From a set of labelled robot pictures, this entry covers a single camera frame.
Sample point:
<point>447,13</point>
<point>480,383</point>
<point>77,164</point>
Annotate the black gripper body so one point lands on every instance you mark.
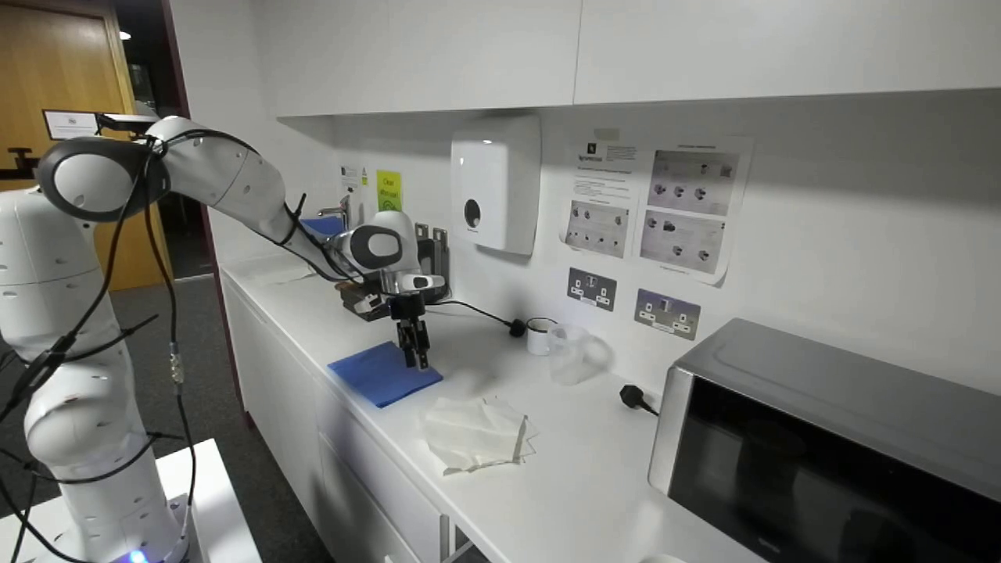
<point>400,296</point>

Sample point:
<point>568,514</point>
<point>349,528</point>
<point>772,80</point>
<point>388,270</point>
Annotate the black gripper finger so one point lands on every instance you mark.
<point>422,346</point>
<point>404,342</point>

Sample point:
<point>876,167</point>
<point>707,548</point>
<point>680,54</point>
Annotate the white napkin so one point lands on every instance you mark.
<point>474,432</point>

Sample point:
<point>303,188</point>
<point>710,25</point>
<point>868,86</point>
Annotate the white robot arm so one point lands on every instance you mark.
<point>77,391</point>

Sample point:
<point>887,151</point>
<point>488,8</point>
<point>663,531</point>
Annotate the blue placemat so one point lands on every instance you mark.
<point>382,376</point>

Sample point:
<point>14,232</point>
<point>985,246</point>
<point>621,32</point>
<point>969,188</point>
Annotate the yellow green sign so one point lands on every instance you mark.
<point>388,188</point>

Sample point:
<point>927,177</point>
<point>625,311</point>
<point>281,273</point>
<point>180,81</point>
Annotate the white paper towel dispenser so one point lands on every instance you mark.
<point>496,180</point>

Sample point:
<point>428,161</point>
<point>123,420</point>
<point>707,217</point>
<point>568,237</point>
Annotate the clear glass cup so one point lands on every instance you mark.
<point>583,359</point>

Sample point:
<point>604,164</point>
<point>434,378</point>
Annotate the black power plug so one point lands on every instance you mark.
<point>634,397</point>

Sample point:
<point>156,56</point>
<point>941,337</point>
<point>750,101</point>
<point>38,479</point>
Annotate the instruction poster sheet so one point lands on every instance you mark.
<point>665,203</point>

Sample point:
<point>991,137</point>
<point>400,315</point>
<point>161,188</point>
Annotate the stainless steel microwave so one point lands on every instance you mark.
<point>815,455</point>

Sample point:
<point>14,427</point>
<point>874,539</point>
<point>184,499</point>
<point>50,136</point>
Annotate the wooden door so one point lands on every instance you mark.
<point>62,66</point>

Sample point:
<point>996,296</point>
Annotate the wall socket plate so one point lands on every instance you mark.
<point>592,289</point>
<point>669,313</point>

